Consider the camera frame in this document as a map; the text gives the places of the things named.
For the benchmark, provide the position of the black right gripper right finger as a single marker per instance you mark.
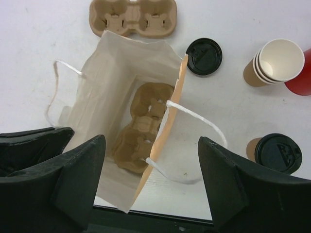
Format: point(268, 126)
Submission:
point(245, 197)

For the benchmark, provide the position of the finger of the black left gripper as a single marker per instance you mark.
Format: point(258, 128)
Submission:
point(21, 150)

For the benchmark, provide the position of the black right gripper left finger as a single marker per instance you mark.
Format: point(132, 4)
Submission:
point(55, 196)

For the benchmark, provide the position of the brown paper coffee cup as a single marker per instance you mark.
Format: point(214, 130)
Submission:
point(250, 149)

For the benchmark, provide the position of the black coffee cup lid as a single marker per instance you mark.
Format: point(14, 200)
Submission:
point(278, 152)

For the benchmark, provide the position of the brown pulp cup carrier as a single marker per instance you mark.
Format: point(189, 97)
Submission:
point(147, 18)
point(135, 141)

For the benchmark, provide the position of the brown paper bag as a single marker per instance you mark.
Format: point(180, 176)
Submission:
point(107, 84)

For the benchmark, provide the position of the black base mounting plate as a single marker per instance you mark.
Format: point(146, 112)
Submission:
point(112, 220)

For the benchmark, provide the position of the red cylindrical holder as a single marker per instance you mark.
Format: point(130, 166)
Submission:
point(301, 85)

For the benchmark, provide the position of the stack of paper cups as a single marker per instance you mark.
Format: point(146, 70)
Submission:
point(278, 61)

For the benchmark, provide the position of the stack of black lids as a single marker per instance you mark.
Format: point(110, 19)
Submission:
point(204, 56)

